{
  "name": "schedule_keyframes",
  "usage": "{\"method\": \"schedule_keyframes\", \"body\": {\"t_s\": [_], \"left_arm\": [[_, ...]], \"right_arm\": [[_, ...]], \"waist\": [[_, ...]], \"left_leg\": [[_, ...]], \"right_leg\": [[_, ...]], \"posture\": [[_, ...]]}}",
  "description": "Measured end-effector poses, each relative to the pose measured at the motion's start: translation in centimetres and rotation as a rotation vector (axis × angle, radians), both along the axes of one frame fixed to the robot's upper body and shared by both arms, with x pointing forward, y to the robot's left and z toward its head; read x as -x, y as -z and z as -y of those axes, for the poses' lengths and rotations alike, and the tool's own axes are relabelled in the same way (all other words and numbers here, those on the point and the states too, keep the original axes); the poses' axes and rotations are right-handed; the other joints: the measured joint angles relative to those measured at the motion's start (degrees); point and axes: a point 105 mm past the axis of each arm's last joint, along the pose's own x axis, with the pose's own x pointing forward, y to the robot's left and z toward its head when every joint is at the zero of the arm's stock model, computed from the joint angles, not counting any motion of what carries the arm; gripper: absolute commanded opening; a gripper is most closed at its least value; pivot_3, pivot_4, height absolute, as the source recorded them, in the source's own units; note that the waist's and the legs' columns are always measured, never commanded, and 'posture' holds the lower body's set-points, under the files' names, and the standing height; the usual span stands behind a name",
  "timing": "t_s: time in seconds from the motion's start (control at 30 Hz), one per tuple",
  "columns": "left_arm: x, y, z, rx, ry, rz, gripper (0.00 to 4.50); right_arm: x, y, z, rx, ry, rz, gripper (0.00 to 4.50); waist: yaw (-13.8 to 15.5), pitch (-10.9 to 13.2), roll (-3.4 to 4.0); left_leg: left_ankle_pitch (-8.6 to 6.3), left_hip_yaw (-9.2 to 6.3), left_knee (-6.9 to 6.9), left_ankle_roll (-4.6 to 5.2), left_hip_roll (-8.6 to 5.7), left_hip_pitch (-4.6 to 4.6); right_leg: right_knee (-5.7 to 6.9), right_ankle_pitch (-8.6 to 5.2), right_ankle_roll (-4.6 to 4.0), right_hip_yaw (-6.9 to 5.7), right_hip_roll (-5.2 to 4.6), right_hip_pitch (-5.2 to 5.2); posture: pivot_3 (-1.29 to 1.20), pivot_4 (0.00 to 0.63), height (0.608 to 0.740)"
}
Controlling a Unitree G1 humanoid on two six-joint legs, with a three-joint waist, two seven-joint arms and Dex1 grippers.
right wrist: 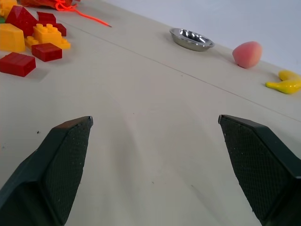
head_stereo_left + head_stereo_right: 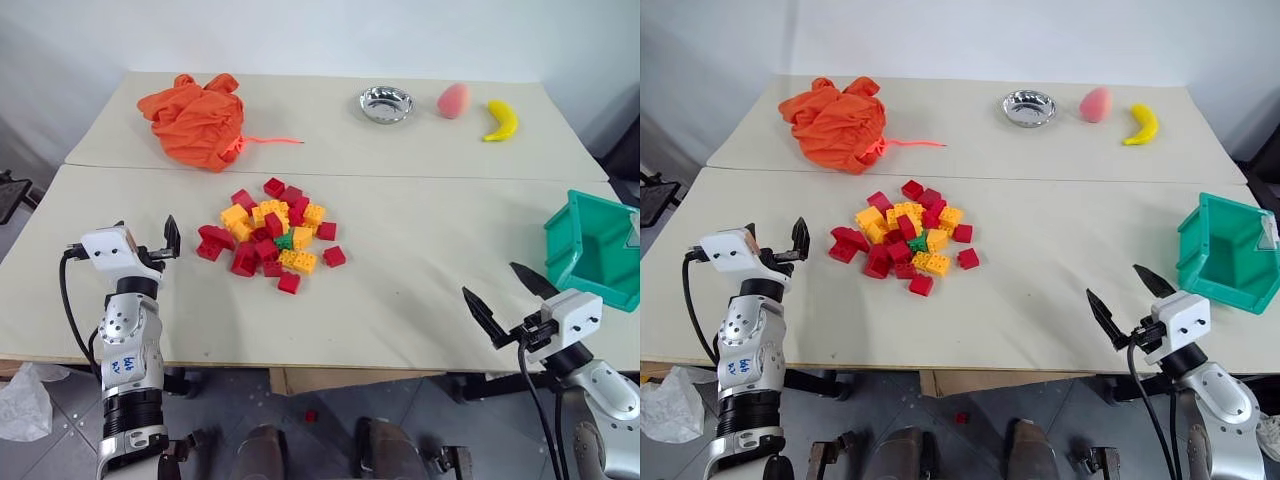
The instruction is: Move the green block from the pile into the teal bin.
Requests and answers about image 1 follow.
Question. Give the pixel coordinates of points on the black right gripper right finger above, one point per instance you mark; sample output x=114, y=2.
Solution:
x=261, y=169

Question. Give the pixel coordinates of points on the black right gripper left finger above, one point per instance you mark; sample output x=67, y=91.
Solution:
x=58, y=169

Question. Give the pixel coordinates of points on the yellow toy banana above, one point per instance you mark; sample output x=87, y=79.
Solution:
x=285, y=83

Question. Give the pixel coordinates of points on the flat red block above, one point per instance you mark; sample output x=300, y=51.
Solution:
x=17, y=64
x=47, y=52

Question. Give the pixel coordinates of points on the pink toy peach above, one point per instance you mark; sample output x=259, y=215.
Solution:
x=247, y=54

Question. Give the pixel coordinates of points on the yellow studded building block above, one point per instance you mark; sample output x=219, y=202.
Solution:
x=49, y=35

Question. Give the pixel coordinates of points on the yellow wedge block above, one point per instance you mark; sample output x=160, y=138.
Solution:
x=11, y=37

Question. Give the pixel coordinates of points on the silver metal bowl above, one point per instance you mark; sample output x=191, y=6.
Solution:
x=191, y=40

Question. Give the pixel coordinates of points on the dark red building block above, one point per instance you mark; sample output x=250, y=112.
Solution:
x=53, y=22

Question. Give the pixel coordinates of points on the red pyramid block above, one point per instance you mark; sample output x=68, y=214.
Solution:
x=20, y=18

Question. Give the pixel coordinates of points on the small green block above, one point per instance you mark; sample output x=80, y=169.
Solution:
x=2, y=20

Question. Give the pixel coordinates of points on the orange mesh bag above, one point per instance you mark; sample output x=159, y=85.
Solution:
x=44, y=2

